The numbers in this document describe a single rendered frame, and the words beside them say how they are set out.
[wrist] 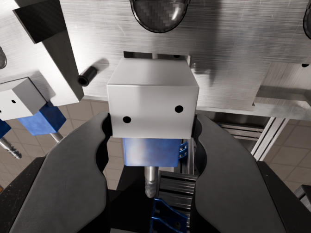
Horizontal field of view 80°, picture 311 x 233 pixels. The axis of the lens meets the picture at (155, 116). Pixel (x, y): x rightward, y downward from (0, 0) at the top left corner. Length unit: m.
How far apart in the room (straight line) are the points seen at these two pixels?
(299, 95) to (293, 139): 1.40
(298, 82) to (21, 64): 0.28
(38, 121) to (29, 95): 0.04
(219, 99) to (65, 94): 0.17
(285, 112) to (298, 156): 1.47
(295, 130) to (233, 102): 1.39
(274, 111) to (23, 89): 0.32
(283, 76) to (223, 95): 0.06
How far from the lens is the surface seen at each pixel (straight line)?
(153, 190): 0.20
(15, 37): 0.25
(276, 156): 1.71
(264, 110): 0.30
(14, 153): 0.40
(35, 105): 0.26
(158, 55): 0.18
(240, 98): 0.17
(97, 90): 0.18
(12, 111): 0.27
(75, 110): 1.54
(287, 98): 0.21
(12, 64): 0.27
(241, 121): 1.11
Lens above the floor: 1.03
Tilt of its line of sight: 50 degrees down
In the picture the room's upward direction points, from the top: 167 degrees counter-clockwise
